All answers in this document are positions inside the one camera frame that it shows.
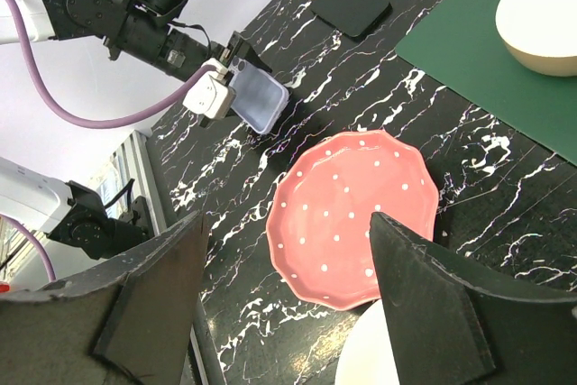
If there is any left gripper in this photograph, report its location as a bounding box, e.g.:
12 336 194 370
218 32 272 73

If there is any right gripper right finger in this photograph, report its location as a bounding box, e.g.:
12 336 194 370
370 212 576 384

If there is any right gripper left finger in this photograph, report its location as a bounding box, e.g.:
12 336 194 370
1 212 208 384

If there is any black phone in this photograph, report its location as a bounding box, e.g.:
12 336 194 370
311 0 391 40

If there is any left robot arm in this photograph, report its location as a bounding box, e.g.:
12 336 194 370
1 0 288 260

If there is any large white bowl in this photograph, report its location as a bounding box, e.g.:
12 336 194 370
334 300 399 385

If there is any pink dotted plate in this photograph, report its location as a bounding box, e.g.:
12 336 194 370
266 130 439 311

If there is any dark green mat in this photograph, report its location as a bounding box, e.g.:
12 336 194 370
396 0 576 162

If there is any cream small bowl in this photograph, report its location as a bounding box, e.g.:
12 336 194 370
495 0 576 77

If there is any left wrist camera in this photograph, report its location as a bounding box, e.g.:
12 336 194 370
183 58 236 120

